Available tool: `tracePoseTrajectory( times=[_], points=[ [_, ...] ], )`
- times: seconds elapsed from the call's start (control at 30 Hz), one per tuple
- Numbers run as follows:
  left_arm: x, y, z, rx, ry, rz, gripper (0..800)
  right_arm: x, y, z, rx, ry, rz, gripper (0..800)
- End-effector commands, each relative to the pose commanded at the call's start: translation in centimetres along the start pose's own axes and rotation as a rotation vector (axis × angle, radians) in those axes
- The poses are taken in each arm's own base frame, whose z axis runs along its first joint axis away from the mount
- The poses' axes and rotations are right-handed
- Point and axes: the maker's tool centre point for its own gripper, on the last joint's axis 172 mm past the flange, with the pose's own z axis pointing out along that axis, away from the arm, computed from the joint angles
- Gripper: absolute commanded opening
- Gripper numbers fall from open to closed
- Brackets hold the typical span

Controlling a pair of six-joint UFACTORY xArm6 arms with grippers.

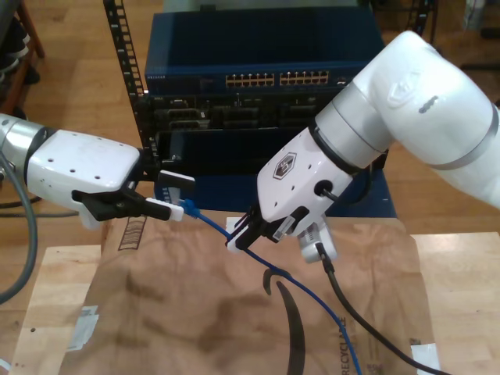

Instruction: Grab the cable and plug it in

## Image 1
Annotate blue network cable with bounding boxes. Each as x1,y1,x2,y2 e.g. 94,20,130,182
180,198,363,375

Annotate dark blue metal case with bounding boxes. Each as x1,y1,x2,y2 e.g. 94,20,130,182
152,171,398,220

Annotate black rack server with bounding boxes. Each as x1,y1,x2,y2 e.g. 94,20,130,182
144,93,325,130

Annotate brown paper mailer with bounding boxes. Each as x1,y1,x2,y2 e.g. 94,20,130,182
58,210,442,375

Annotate plain dark shoe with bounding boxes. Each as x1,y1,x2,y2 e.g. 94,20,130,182
21,62,42,85

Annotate dark shoe white sole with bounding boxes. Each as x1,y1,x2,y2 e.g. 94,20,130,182
0,54,20,75
5,15,32,59

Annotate white shipping label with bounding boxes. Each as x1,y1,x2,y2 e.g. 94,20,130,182
66,304,101,351

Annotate wooden shoe rack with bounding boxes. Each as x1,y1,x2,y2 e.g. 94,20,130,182
0,0,46,114

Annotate dark table leg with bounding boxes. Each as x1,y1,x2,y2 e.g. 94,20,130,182
427,0,438,44

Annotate white tape patch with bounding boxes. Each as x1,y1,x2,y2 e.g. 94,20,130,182
408,337,442,375

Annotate hanging patterned cloth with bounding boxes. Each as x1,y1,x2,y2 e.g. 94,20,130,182
462,0,485,30

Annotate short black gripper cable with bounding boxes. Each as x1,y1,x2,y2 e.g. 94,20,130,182
318,163,376,206

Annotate thin black floor cable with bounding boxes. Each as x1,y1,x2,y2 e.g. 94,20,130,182
0,195,77,218

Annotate grey corrugated hose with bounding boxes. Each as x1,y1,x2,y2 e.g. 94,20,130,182
0,154,39,305

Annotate black camera cable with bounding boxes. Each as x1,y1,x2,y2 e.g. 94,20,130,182
318,241,445,375

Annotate black open rack frame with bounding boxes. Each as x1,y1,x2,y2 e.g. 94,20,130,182
102,0,430,184

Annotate blue network switch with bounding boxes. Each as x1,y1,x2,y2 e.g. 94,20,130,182
143,11,386,95

